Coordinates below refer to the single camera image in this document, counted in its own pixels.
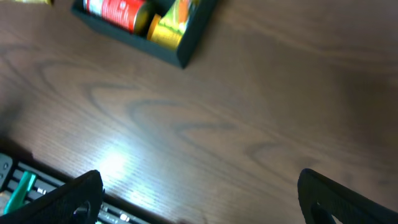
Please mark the black mounting rail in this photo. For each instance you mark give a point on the black mounting rail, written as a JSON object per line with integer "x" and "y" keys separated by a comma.
{"x": 22, "y": 184}

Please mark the green orange snack packet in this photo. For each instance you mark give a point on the green orange snack packet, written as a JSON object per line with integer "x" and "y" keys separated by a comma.
{"x": 178, "y": 16}

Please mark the yellow chocolate wafer packet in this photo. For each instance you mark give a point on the yellow chocolate wafer packet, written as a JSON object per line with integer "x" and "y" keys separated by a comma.
{"x": 49, "y": 2}

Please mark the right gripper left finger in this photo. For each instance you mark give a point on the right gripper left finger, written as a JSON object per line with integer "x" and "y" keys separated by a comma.
{"x": 78, "y": 201}

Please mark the black open gift box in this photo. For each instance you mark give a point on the black open gift box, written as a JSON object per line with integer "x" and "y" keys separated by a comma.
{"x": 179, "y": 57}

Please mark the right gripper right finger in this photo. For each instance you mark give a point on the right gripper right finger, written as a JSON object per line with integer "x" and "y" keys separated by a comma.
{"x": 323, "y": 200}

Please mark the red soda can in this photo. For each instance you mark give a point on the red soda can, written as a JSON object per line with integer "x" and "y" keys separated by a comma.
{"x": 134, "y": 16}

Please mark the small yellow candy packet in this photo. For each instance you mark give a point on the small yellow candy packet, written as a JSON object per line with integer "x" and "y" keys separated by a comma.
{"x": 165, "y": 32}

